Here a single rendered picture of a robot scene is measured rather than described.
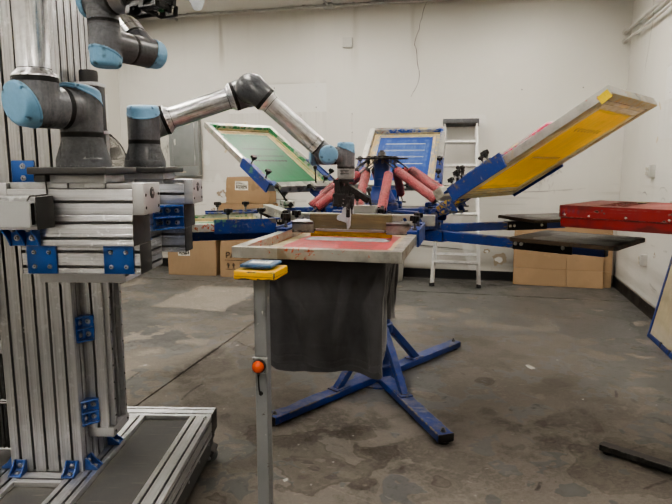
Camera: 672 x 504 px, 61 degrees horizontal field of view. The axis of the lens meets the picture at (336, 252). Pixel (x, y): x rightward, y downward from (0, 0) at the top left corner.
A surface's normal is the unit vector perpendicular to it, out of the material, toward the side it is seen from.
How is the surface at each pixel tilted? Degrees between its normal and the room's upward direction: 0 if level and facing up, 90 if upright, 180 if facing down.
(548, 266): 78
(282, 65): 90
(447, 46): 90
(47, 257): 90
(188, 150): 90
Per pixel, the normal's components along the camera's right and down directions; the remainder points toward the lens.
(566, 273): -0.22, -0.11
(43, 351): -0.04, 0.14
